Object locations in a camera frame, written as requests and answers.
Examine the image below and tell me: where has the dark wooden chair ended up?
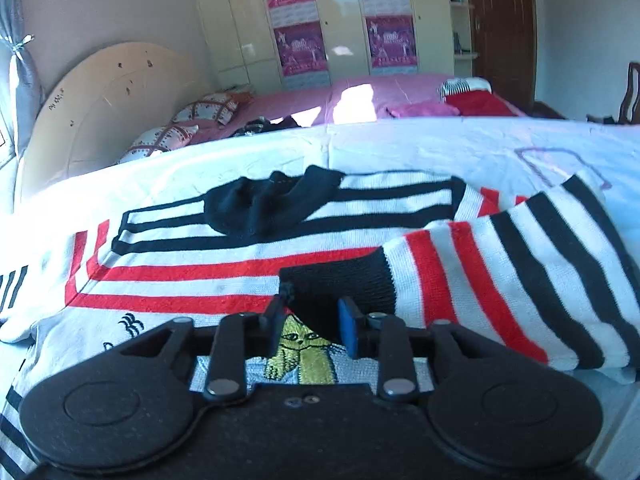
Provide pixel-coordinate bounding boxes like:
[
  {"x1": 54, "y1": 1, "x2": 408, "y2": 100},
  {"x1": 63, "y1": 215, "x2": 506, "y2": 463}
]
[{"x1": 587, "y1": 62, "x2": 640, "y2": 126}]

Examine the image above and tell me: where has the near patterned pillow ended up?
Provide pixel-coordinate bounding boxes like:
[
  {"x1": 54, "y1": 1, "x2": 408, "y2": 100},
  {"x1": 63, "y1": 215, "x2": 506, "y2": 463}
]
[{"x1": 118, "y1": 125, "x2": 198, "y2": 164}]

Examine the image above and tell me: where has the red folded clothes pile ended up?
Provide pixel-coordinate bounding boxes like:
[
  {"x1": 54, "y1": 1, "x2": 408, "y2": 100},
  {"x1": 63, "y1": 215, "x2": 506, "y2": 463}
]
[{"x1": 439, "y1": 77, "x2": 516, "y2": 117}]

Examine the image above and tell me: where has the lower right pink poster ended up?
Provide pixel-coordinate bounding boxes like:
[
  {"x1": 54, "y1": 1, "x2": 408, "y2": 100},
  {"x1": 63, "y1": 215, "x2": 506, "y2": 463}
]
[{"x1": 366, "y1": 15, "x2": 418, "y2": 68}]

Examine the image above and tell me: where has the striped knit sweater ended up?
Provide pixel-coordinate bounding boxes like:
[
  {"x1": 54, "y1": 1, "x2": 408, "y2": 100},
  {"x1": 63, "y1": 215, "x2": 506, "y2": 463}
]
[{"x1": 64, "y1": 171, "x2": 639, "y2": 379}]

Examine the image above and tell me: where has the lower left pink poster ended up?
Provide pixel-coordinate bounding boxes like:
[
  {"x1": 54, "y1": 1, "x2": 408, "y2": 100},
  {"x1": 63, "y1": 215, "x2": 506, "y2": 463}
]
[{"x1": 273, "y1": 22, "x2": 328, "y2": 77}]

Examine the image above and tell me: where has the pink bed cover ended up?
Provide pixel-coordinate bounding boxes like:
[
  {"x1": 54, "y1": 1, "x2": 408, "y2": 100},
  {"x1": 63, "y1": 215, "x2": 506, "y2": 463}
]
[{"x1": 176, "y1": 73, "x2": 458, "y2": 145}]

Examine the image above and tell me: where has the patterned pillow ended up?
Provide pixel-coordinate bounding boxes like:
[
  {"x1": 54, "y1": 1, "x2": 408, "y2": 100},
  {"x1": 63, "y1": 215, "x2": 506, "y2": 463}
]
[
  {"x1": 172, "y1": 93, "x2": 240, "y2": 126},
  {"x1": 118, "y1": 125, "x2": 198, "y2": 164}
]

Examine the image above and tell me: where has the cream wardrobe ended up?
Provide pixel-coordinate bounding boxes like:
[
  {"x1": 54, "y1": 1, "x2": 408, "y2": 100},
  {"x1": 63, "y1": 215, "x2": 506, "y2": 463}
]
[{"x1": 196, "y1": 0, "x2": 476, "y2": 94}]

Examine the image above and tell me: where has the white striped cartoon shirt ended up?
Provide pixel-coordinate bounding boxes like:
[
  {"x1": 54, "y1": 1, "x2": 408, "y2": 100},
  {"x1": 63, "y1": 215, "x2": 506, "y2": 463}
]
[{"x1": 20, "y1": 312, "x2": 434, "y2": 479}]

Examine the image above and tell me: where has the far patterned pillow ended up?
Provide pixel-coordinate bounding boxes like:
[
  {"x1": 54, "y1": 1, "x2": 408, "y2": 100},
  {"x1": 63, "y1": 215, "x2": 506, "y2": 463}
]
[{"x1": 172, "y1": 93, "x2": 240, "y2": 126}]

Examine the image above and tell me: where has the black sock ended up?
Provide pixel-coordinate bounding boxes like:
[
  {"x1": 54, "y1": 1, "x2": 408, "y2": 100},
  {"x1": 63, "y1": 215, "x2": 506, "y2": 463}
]
[{"x1": 204, "y1": 166, "x2": 345, "y2": 238}]

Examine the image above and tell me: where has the grey curtain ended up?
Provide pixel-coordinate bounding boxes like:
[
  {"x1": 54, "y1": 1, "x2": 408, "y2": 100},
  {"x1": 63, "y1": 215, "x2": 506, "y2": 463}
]
[{"x1": 1, "y1": 0, "x2": 43, "y2": 162}]

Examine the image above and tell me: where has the dark wooden door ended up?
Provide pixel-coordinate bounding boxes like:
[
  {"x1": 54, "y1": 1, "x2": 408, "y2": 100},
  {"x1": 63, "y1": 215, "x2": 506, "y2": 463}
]
[{"x1": 470, "y1": 0, "x2": 537, "y2": 112}]

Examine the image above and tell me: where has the beige round headboard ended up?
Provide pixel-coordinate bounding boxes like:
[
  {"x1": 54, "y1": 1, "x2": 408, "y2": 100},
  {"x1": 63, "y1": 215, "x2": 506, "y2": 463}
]
[{"x1": 15, "y1": 42, "x2": 209, "y2": 203}]

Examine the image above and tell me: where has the white patterned bed sheet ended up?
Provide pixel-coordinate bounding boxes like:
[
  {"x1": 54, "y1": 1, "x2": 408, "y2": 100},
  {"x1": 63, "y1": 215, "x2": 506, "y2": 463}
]
[{"x1": 0, "y1": 115, "x2": 640, "y2": 480}]

